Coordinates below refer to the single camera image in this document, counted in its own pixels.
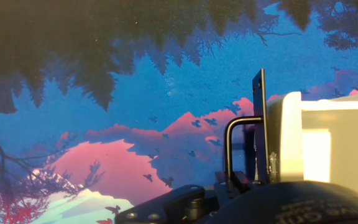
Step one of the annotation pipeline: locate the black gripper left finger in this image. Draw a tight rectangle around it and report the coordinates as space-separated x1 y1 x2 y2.
114 170 230 224

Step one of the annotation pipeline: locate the white drawer with black handle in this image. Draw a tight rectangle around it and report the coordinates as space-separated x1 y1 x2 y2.
224 68 358 198

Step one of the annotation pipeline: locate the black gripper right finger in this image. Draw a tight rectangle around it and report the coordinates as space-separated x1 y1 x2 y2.
231 170 262 195

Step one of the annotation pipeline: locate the blue landscape printed mat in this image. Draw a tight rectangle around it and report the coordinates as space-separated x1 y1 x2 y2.
0 0 358 224

